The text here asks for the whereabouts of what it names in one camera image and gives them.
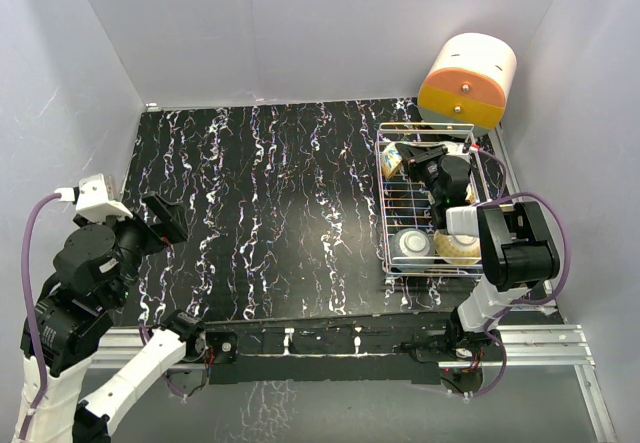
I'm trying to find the red rimmed grey bowl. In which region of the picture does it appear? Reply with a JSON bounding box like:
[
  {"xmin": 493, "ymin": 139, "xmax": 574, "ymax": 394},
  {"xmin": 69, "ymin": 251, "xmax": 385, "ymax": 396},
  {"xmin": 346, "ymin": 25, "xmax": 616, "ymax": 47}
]
[{"xmin": 389, "ymin": 228, "xmax": 435, "ymax": 264}]

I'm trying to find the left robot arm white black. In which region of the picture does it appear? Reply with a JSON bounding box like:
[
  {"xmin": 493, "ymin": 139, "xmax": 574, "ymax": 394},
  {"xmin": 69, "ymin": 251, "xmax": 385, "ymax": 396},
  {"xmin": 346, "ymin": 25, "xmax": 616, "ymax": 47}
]
[{"xmin": 12, "ymin": 188, "xmax": 207, "ymax": 442}]

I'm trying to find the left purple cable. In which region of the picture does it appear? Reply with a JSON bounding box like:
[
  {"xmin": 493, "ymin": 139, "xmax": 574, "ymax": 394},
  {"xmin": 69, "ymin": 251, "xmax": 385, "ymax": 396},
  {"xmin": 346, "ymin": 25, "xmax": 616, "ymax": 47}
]
[{"xmin": 19, "ymin": 190, "xmax": 79, "ymax": 443}]

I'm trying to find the pink yellow drawer cabinet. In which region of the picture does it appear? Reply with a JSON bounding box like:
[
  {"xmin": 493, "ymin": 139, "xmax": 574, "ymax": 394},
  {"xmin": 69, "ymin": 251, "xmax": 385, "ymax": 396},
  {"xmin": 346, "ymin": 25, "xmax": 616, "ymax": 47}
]
[{"xmin": 417, "ymin": 33, "xmax": 517, "ymax": 136}]

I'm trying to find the orange green leaf bowl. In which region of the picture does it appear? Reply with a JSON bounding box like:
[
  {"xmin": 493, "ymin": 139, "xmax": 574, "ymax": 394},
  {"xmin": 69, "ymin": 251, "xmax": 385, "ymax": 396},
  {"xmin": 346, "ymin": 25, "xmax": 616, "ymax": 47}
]
[{"xmin": 465, "ymin": 183, "xmax": 477, "ymax": 205}]

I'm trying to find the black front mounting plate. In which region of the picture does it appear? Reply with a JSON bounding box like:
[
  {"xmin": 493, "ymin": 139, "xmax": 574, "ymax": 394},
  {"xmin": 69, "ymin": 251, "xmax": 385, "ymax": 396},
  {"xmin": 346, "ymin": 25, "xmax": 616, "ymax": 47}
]
[{"xmin": 206, "ymin": 312, "xmax": 484, "ymax": 393}]

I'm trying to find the white wire dish rack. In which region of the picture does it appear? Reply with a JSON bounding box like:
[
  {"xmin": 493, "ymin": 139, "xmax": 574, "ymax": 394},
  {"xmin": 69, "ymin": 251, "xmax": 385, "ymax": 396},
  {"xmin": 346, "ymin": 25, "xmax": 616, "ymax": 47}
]
[{"xmin": 375, "ymin": 122, "xmax": 490, "ymax": 278}]

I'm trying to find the yellow dotted bowl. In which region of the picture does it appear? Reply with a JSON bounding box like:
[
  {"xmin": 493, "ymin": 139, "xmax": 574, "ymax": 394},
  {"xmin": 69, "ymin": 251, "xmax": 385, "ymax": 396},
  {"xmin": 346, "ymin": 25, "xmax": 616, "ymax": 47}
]
[{"xmin": 433, "ymin": 230, "xmax": 481, "ymax": 266}]

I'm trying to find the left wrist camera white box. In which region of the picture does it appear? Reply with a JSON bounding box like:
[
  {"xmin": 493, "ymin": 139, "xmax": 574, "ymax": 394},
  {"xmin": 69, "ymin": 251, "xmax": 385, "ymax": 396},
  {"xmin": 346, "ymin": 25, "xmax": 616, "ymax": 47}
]
[{"xmin": 76, "ymin": 173, "xmax": 133, "ymax": 223}]

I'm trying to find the orange blue floral bowl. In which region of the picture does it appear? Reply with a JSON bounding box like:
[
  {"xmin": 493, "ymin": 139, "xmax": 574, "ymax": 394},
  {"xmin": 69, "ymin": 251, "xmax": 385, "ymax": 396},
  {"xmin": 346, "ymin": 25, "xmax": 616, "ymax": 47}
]
[{"xmin": 380, "ymin": 142, "xmax": 403, "ymax": 180}]

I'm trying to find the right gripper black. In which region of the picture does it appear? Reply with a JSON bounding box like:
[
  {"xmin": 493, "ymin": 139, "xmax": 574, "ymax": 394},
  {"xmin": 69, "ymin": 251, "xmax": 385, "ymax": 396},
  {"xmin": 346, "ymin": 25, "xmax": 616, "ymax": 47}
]
[{"xmin": 395, "ymin": 144, "xmax": 448, "ymax": 203}]

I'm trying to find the blue patterned bowl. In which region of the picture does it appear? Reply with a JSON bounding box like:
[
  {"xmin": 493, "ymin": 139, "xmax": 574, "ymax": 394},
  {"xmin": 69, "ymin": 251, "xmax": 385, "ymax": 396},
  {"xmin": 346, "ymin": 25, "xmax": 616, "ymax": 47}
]
[{"xmin": 444, "ymin": 142, "xmax": 468, "ymax": 156}]

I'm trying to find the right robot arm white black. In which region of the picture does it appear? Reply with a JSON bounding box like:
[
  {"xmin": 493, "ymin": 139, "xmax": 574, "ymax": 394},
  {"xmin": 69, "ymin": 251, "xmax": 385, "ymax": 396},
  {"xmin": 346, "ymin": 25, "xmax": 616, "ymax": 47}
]
[{"xmin": 395, "ymin": 143, "xmax": 569, "ymax": 360}]

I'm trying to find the aluminium frame rail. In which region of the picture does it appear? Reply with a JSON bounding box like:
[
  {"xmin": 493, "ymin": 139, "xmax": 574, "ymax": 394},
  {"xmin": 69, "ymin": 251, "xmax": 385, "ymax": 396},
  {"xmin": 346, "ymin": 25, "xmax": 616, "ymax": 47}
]
[{"xmin": 99, "ymin": 127, "xmax": 619, "ymax": 443}]

